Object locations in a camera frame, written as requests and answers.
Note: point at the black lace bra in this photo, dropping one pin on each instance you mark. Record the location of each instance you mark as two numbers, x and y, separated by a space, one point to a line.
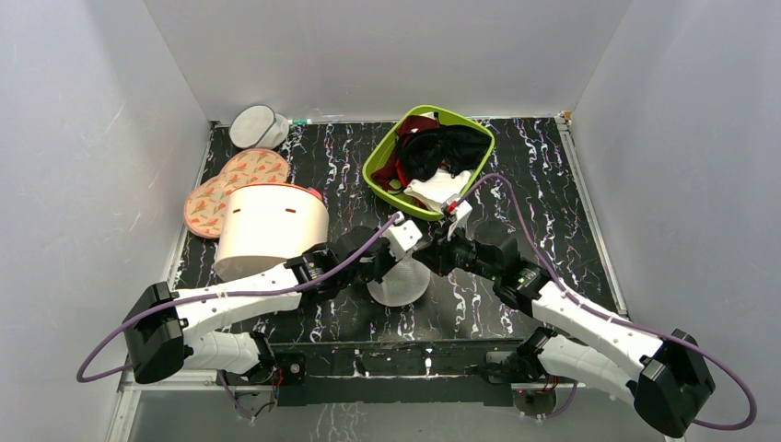
454 148

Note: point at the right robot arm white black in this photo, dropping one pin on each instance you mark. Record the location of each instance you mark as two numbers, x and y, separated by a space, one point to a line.
665 380

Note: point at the pink small case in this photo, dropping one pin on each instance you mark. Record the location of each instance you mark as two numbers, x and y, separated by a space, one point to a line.
315 193

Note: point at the white folded garment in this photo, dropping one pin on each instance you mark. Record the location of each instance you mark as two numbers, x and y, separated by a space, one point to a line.
436 191

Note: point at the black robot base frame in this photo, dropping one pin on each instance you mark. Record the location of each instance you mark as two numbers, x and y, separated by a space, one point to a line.
416 372

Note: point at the dark red garment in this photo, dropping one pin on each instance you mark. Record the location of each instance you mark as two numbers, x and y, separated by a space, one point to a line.
390 177

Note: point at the green plastic basket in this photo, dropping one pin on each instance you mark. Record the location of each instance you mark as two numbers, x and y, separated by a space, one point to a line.
382 151

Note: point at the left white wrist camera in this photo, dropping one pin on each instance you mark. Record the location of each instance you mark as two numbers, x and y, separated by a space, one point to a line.
403 235

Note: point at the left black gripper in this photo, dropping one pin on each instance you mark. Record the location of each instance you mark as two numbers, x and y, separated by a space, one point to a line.
389 261

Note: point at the floral peach bra wash bag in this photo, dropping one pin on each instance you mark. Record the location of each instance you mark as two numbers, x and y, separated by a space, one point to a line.
205 207

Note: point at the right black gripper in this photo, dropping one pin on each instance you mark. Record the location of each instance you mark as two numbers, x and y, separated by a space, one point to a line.
439 255

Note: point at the white grey-trimmed mesh bag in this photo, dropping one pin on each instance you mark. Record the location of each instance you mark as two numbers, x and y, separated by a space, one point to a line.
259 126

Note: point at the beige mesh cylindrical laundry bag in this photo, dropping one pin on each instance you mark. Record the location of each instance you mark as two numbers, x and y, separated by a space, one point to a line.
402 285

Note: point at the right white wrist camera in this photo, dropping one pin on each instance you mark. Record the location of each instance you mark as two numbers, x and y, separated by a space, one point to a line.
457 212

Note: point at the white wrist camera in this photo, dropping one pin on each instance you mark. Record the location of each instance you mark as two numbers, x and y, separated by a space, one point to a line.
403 235
457 212

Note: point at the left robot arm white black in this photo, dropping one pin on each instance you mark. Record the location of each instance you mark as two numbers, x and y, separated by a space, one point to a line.
169 331

